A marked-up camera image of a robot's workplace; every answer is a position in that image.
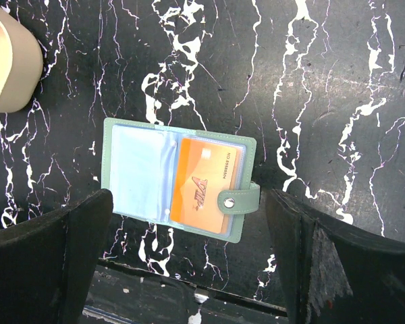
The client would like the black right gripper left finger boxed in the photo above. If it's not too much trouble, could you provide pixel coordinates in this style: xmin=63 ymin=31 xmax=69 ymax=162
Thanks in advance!
xmin=0 ymin=189 xmax=113 ymax=323

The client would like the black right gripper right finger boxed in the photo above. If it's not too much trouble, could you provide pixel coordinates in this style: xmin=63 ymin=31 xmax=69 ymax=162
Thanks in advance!
xmin=265 ymin=189 xmax=405 ymax=323

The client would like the mint green card holder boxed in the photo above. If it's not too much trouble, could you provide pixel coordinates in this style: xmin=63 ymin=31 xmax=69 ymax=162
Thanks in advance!
xmin=101 ymin=117 xmax=260 ymax=243

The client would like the tan oval wooden tray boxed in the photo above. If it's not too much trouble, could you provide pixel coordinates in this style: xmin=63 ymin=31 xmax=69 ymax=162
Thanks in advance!
xmin=0 ymin=7 xmax=43 ymax=113

